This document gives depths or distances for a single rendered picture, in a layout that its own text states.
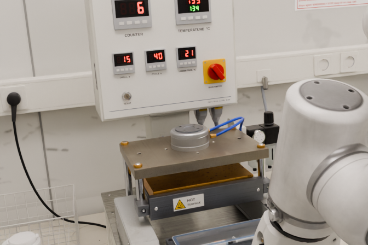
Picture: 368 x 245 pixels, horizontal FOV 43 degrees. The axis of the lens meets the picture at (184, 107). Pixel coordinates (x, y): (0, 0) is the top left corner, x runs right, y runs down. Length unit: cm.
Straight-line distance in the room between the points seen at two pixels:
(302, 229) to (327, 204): 9
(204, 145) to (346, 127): 53
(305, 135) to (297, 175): 4
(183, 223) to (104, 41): 43
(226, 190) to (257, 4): 82
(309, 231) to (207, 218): 55
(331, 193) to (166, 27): 69
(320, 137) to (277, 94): 120
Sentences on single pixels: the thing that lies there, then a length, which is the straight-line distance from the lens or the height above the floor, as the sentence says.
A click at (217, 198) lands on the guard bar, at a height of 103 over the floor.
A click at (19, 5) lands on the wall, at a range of 144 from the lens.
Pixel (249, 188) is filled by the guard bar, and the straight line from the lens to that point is 92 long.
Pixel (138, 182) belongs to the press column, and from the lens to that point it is 87.
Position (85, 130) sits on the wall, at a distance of 149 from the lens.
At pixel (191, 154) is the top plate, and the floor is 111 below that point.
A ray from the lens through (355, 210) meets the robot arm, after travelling 42.
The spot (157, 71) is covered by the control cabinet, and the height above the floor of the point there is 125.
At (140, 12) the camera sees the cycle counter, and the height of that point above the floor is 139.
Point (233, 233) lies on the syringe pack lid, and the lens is 84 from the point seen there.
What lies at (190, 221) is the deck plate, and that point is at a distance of 105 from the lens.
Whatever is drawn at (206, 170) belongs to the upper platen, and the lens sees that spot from 96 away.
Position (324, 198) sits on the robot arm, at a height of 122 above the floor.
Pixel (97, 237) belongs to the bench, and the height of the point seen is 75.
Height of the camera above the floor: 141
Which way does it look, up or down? 13 degrees down
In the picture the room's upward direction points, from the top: 4 degrees counter-clockwise
